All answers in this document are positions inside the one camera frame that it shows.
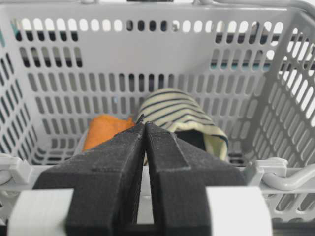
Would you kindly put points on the striped cream slipper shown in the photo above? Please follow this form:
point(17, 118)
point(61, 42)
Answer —
point(176, 111)

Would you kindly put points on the grey basket handle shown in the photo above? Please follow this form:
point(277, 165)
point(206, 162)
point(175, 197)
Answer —
point(290, 183)

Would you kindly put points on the orange cloth item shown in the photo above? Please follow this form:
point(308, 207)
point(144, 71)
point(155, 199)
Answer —
point(104, 128)

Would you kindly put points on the grey plastic shopping basket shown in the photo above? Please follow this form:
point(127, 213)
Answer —
point(249, 64)

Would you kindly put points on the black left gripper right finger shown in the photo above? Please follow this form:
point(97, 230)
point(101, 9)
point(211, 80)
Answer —
point(179, 174)

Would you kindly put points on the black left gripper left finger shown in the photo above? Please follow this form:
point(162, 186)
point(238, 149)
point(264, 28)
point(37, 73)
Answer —
point(106, 181)

